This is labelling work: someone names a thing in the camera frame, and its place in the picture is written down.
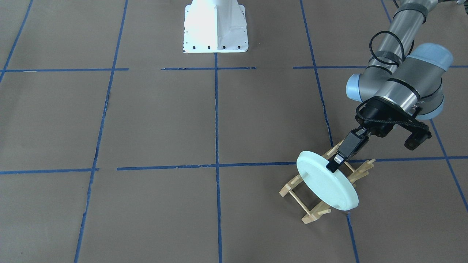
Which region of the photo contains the wooden dish rack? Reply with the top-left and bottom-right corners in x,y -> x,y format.
279,140 -> 376,224

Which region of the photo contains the light blue round plate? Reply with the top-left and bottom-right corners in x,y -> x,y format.
296,151 -> 359,211

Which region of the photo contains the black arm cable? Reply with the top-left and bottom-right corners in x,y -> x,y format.
369,30 -> 405,66

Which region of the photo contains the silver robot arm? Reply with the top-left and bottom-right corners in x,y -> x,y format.
326,0 -> 453,172

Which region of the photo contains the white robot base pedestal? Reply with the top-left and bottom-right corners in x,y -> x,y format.
183,0 -> 249,53

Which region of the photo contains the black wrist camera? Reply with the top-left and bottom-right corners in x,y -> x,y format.
404,129 -> 432,151

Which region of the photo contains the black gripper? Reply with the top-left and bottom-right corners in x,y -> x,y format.
326,97 -> 430,173

